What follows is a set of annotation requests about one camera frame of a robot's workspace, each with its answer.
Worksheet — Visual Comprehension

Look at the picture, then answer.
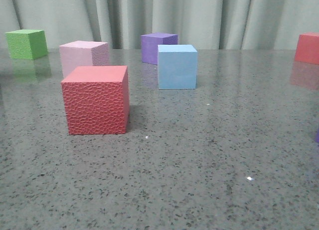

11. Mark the light blue foam cube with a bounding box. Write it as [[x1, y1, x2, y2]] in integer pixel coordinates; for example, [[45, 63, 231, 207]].
[[158, 44, 198, 89]]

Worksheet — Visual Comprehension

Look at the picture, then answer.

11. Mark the large red textured cube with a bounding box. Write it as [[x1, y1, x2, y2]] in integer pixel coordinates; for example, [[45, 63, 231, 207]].
[[61, 65, 130, 135]]

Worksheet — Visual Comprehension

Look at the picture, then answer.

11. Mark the purple foam cube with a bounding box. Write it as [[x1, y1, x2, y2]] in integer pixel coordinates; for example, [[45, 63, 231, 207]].
[[141, 32, 178, 65]]

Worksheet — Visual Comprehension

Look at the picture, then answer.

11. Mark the pink foam cube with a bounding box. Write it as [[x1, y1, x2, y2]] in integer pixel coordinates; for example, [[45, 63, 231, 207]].
[[59, 40, 109, 78]]

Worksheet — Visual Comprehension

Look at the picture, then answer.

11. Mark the grey-green curtain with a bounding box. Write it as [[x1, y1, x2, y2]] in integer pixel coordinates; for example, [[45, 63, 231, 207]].
[[0, 0, 319, 49]]

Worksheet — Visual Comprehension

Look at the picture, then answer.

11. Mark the green foam cube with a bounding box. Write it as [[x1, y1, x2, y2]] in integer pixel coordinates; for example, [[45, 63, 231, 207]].
[[5, 29, 48, 60]]

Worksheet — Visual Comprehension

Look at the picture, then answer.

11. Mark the purple cube at edge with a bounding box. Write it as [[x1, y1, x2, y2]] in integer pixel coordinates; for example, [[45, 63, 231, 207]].
[[315, 128, 319, 143]]

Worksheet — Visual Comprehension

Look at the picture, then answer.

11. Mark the red cube far right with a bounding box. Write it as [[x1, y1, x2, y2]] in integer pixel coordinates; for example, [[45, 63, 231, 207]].
[[294, 32, 319, 65]]

